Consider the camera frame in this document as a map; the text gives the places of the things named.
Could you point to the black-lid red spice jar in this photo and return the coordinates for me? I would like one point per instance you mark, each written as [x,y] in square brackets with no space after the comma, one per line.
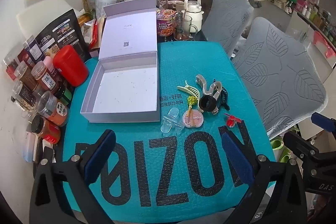
[46,130]

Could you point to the cream hair claw clip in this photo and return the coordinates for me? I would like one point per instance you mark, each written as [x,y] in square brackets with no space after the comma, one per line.
[187,89]

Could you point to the pink bottle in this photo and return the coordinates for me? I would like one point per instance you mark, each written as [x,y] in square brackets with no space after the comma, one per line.
[50,64]

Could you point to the black hair claw clip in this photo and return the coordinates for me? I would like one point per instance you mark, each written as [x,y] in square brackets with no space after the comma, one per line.
[225,98]

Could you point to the clear glass pitcher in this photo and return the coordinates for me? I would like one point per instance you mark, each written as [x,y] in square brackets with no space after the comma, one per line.
[162,2]

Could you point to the pink plastic bag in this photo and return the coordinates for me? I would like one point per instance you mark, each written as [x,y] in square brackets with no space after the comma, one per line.
[323,43]

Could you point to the beige hair claw clip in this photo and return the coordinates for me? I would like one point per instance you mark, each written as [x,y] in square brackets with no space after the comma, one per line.
[215,88]

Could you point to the dark tall spice jar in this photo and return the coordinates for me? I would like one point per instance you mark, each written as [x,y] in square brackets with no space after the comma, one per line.
[34,49]

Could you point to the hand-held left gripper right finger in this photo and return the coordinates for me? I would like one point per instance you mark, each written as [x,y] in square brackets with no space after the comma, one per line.
[236,158]

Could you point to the pink blush compact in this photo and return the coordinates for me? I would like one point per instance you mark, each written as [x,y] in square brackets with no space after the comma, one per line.
[193,119]

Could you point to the red snack packet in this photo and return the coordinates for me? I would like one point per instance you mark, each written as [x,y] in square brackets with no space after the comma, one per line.
[95,32]

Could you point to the orange powder spice jar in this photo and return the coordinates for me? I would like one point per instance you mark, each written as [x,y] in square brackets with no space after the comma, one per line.
[53,109]

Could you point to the black printed pouch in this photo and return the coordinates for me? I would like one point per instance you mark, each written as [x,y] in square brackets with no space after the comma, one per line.
[63,29]

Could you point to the instant noodle cup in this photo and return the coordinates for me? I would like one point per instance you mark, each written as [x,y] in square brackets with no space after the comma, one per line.
[165,24]

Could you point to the red canister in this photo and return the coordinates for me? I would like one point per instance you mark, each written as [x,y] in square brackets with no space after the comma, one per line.
[69,65]

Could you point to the white kettle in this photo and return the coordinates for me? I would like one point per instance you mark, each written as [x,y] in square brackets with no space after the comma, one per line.
[195,7]

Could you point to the grey leaf-pattern chair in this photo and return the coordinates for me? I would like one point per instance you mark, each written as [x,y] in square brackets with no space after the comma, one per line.
[225,19]
[283,74]

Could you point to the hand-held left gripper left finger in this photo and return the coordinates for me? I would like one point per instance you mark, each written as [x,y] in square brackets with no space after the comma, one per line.
[101,155]

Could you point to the pale lavender small box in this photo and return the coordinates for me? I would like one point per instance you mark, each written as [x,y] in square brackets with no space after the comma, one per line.
[29,148]

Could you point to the dark red spice jar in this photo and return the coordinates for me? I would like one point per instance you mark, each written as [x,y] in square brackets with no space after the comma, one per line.
[25,57]

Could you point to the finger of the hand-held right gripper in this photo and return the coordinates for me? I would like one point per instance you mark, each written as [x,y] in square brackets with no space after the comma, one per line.
[296,144]
[324,123]

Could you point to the row of shelf bottles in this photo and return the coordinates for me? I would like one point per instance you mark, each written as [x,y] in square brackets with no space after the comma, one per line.
[315,14]

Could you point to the orange carton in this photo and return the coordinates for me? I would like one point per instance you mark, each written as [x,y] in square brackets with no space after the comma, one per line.
[84,19]

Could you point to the white board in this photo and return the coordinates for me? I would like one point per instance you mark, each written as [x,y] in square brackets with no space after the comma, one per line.
[31,19]

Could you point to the seed-filled clear jar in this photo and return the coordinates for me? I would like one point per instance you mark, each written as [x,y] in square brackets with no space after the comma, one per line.
[23,98]

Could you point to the glass mug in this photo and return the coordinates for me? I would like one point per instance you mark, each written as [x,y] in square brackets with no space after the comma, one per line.
[181,27]

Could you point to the red bow hair clip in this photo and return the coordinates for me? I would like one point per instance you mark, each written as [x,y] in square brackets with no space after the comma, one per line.
[230,121]

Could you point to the printed paper leaflet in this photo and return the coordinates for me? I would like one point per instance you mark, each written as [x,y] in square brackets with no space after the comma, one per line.
[101,7]

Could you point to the beige mug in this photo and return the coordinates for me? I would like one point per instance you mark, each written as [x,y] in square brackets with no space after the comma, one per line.
[178,6]

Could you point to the clear plastic clip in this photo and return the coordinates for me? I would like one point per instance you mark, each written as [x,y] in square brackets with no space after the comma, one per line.
[170,121]

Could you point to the white hinged-lid gift box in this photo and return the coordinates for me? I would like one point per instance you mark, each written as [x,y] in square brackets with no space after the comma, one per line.
[126,82]

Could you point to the teal bubble mailer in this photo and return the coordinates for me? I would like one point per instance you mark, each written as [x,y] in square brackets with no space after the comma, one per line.
[183,61]

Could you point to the brown spice jar white label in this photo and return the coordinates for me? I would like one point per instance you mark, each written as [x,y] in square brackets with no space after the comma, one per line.
[46,78]

